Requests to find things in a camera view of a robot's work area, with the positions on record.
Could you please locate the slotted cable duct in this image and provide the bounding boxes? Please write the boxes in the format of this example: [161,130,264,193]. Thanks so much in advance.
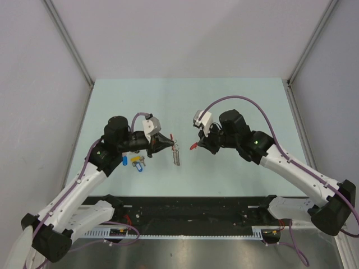
[81,225,263,240]

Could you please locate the blue tag key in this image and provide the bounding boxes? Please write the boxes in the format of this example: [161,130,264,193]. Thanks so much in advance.
[132,162,143,173]
[122,156,128,166]

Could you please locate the blue tag key front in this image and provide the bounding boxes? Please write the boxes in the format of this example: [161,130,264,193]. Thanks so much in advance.
[132,162,143,173]

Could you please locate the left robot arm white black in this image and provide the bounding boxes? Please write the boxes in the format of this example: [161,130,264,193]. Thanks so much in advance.
[21,113,174,263]

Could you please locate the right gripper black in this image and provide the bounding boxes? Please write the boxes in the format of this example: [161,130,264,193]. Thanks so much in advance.
[197,122,238,155]

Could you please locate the red tag key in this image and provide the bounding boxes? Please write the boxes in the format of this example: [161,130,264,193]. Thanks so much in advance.
[190,143,197,150]

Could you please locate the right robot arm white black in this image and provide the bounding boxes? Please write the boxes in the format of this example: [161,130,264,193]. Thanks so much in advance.
[193,109,356,236]

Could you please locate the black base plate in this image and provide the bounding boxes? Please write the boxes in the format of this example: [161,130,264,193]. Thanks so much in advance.
[81,196,294,235]

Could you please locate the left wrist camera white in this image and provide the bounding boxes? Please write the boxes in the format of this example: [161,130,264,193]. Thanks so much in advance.
[142,114,162,142]

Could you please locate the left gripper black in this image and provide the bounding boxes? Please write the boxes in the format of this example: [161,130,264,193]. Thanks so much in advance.
[118,132,173,157]

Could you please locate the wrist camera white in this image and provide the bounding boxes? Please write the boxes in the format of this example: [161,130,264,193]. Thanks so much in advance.
[193,110,213,137]
[142,114,162,142]

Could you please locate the aluminium frame post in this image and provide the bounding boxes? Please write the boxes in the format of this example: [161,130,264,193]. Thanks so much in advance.
[41,0,94,89]
[286,0,340,86]

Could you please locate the left aluminium frame post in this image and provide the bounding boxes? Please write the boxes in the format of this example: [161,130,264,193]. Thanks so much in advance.
[41,0,94,89]

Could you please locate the blue tag key back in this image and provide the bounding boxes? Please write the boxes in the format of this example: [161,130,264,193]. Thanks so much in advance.
[122,156,128,166]

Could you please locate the yellow tag key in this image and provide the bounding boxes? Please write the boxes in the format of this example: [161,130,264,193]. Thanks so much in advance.
[130,155,146,166]

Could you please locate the right aluminium frame post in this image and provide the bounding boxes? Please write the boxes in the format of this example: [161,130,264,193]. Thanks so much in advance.
[286,0,340,86]

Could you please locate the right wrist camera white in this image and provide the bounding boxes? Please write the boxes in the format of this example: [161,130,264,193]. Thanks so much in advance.
[193,110,213,137]

